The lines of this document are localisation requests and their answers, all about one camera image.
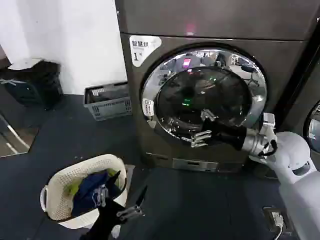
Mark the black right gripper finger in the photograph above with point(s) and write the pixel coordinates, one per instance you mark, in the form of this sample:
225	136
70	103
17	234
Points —
201	138
208	115

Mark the grey dryer with round door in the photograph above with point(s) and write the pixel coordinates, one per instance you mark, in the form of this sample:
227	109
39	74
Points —
225	22
306	75

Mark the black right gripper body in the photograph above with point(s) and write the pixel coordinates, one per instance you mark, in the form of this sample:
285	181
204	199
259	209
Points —
228	136

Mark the dark blue garment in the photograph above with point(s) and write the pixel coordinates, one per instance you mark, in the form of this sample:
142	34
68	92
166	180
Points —
87	187

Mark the round glass dryer door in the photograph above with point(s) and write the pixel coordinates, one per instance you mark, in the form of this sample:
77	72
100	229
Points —
175	75

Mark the white printed dryer sticker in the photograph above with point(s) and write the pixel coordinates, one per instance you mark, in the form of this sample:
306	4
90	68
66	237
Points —
140	47

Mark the white perforated laundry basket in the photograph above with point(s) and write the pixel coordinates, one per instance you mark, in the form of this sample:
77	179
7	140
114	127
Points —
75	170

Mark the reflective metal floor panel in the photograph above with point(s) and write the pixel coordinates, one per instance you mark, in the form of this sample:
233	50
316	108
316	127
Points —
15	135

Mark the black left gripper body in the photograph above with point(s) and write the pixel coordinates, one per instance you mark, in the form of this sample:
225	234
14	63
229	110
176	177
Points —
107	220

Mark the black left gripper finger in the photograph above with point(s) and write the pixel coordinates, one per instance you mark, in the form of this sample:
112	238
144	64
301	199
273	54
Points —
101	196
135	208

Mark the small white door sticker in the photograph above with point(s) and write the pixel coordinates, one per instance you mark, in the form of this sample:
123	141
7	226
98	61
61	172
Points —
148	107

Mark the floor socket box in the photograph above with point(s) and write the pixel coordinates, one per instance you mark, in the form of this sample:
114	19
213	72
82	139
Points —
273	216

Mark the black plastic bin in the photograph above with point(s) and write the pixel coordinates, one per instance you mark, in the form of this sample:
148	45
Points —
42	82

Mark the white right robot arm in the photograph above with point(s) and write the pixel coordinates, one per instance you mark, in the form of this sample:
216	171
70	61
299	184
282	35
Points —
297	175

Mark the grey slotted plastic crate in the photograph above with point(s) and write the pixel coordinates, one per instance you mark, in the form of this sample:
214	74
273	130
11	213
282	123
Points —
110	107

